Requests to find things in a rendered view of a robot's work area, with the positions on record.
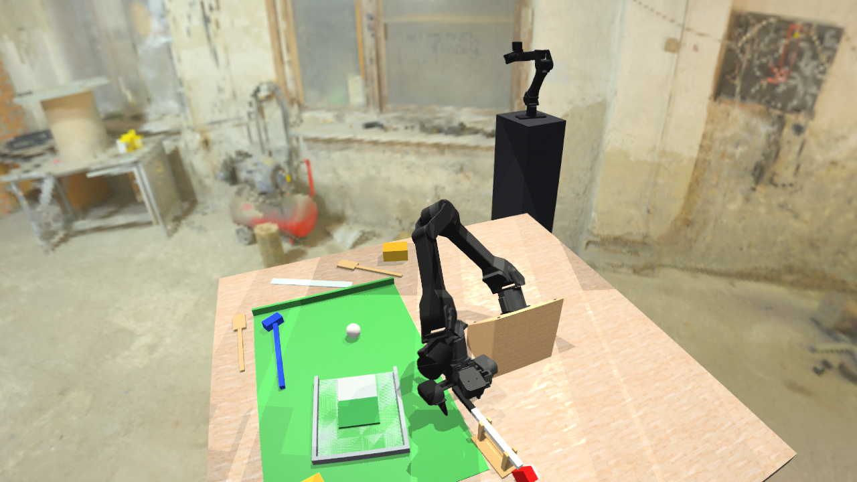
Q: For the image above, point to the blue golf putter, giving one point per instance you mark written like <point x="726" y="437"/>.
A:
<point x="272" y="323"/>

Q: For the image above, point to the white golf ball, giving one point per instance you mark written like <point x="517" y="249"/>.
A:
<point x="353" y="330"/>

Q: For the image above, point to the white flat strip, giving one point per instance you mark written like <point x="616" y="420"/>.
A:
<point x="317" y="283"/>

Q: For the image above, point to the green putting mat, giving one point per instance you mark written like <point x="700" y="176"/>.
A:
<point x="314" y="342"/>

